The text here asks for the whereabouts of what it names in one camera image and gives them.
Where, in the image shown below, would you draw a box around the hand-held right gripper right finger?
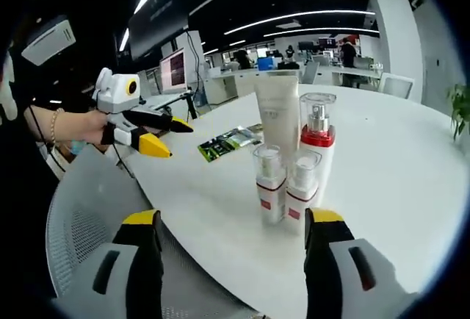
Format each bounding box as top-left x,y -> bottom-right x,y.
303,207 -> 419,319

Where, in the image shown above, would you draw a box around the blue storage box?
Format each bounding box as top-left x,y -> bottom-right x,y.
256,57 -> 276,72

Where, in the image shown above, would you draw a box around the white worn chest device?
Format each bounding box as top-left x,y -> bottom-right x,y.
21,18 -> 77,65

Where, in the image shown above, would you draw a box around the white mesh office chair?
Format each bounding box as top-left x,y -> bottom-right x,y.
46,146 -> 258,319

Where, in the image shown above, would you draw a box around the green black skincare sachet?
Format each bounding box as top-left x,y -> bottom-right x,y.
197,126 -> 258,164

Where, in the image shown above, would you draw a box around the large black wall display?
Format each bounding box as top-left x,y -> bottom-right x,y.
128,0 -> 190,61

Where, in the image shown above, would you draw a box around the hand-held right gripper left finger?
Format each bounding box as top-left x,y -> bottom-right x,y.
54,208 -> 165,319

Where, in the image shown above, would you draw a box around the person's left hand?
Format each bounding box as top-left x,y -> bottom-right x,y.
63,110 -> 110,147

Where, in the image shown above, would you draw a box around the person's black shirt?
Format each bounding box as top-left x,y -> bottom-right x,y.
0,21 -> 65,298

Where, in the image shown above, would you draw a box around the small white skincare bottle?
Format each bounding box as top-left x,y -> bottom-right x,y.
252,144 -> 288,226
285,148 -> 323,232

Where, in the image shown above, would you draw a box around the white office desks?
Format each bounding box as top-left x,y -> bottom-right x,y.
203,67 -> 383,107

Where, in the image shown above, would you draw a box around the white skincare tube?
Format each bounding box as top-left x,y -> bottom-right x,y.
254,75 -> 300,153

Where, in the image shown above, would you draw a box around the gold bracelet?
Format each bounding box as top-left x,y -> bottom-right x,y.
49,108 -> 62,147

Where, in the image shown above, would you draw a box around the white standing desk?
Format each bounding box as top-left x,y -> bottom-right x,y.
141,89 -> 199,121

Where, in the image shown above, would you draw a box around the green potted plant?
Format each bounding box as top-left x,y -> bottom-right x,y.
446,83 -> 470,142

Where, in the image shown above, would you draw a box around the computer monitor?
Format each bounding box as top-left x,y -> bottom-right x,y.
159,47 -> 188,94

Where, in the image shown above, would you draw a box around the large white skincare bottle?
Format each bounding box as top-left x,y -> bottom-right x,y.
299,92 -> 338,202

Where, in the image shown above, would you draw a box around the white cloth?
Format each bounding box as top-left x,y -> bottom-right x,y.
0,49 -> 18,121

